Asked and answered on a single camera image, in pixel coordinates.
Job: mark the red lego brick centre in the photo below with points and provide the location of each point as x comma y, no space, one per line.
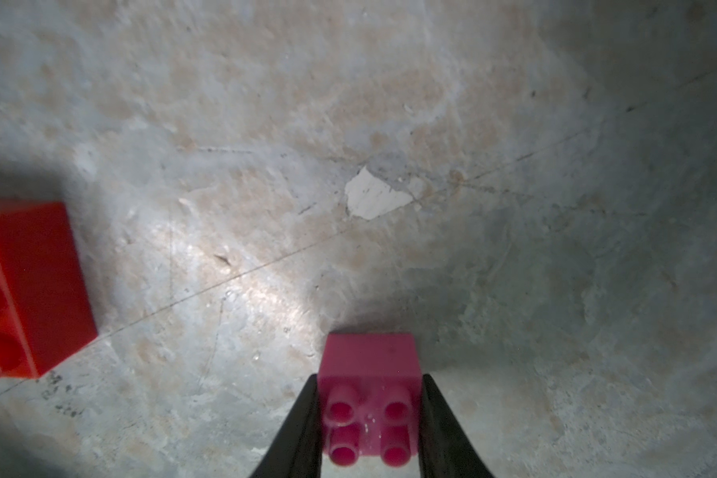
45,312

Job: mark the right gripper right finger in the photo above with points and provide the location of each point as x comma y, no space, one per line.
444,449

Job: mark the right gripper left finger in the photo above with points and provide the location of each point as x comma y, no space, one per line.
297,448

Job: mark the pink lego brick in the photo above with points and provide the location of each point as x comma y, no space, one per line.
369,387

